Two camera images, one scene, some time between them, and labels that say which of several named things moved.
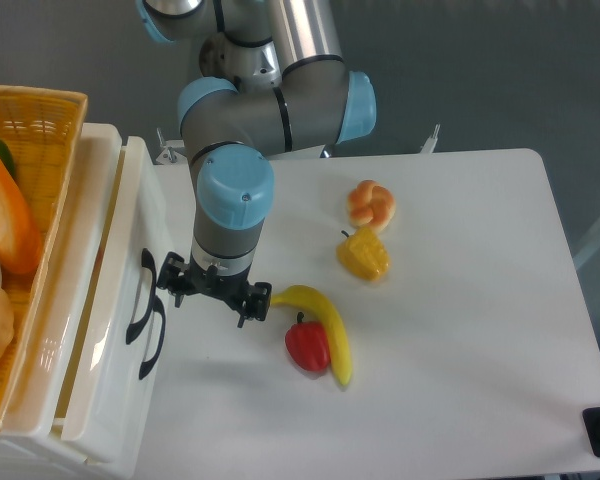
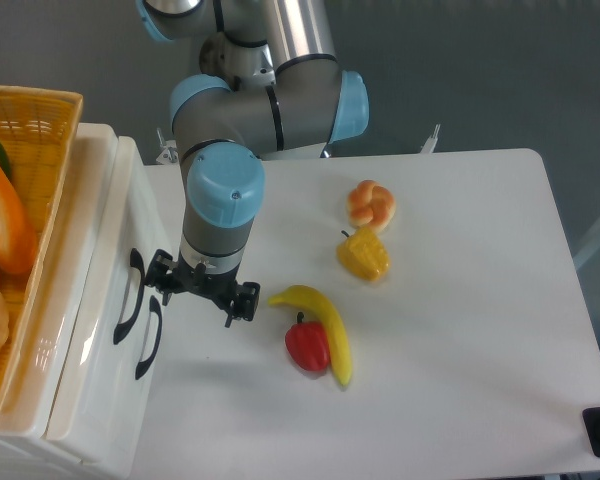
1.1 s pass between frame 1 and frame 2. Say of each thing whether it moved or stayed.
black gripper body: stayed
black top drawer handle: moved
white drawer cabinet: stayed
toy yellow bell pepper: stayed
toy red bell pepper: stayed
